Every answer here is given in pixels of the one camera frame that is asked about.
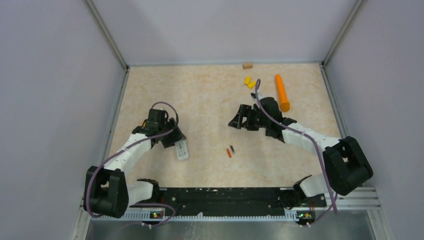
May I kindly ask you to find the tan wooden block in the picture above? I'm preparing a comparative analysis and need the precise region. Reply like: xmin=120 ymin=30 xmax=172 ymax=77
xmin=242 ymin=62 xmax=253 ymax=70

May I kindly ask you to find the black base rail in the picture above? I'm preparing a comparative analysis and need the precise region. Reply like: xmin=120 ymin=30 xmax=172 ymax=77
xmin=155 ymin=187 xmax=299 ymax=218

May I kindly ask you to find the orange battery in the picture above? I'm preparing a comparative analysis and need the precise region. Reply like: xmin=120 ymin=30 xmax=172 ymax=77
xmin=226 ymin=148 xmax=232 ymax=158

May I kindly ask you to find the yellow block right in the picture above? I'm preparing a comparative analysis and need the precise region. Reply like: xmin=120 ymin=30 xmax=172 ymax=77
xmin=247 ymin=81 xmax=256 ymax=89

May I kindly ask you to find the yellow block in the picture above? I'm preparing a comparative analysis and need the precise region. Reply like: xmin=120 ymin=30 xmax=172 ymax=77
xmin=247 ymin=81 xmax=256 ymax=89
xmin=243 ymin=76 xmax=252 ymax=85

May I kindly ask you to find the orange toy carrot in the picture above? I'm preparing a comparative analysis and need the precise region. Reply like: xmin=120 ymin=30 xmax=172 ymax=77
xmin=274 ymin=74 xmax=291 ymax=113

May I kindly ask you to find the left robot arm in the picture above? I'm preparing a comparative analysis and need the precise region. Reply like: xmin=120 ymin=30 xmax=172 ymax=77
xmin=83 ymin=108 xmax=187 ymax=218

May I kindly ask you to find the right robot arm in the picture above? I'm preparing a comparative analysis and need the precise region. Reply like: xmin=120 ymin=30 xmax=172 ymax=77
xmin=228 ymin=94 xmax=374 ymax=206

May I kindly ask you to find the white remote control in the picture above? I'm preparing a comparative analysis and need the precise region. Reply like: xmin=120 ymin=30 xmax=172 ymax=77
xmin=175 ymin=140 xmax=189 ymax=161

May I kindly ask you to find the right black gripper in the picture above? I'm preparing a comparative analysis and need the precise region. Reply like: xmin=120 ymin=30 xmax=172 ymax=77
xmin=228 ymin=104 xmax=270 ymax=132

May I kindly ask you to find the yellow block left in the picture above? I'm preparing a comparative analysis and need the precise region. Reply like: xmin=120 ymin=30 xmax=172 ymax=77
xmin=243 ymin=76 xmax=252 ymax=85

